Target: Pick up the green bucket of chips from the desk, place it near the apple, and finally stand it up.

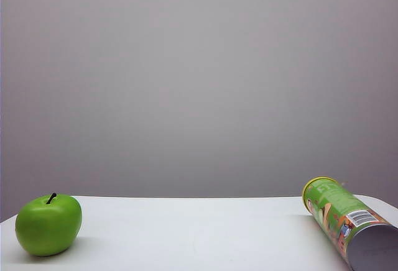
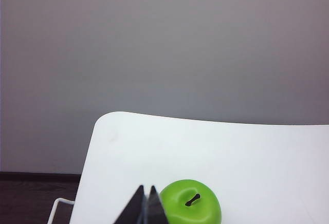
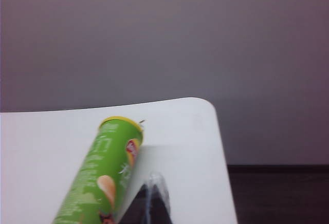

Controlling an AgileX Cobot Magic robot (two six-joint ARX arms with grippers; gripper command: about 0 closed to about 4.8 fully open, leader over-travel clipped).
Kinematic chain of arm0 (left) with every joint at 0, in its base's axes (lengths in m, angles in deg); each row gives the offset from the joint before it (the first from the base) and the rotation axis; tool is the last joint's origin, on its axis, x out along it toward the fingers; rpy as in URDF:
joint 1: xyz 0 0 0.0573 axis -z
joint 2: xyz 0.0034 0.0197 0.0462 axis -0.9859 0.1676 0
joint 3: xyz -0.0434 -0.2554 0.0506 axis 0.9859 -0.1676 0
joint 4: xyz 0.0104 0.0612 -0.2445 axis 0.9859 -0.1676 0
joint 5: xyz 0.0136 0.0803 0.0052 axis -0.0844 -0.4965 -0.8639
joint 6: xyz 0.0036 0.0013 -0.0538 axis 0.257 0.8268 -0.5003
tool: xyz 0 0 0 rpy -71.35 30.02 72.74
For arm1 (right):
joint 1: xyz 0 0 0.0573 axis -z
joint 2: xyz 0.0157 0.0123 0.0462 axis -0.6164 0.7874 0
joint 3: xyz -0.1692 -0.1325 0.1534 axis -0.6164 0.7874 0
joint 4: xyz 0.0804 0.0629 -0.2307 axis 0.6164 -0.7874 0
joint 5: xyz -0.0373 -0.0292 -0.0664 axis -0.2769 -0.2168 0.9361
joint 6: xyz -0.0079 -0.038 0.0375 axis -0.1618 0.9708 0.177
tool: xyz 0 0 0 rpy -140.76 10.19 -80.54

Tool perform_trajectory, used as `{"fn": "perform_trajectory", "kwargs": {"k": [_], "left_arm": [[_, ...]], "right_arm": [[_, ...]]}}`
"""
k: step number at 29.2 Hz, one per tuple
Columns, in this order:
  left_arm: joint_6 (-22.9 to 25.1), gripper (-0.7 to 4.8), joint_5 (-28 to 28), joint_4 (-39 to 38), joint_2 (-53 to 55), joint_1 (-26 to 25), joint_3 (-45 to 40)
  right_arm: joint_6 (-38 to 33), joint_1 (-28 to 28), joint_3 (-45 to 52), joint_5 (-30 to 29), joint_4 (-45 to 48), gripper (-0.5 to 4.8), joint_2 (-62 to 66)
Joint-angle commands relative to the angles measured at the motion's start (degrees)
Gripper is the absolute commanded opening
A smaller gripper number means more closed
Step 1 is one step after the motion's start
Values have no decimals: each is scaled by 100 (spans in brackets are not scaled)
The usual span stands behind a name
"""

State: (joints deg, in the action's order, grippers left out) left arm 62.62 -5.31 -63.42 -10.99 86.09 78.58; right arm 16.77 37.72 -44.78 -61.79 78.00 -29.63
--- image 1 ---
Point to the green apple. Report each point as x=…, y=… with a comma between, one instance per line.
x=46, y=224

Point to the green chips can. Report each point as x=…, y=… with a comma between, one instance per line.
x=332, y=204

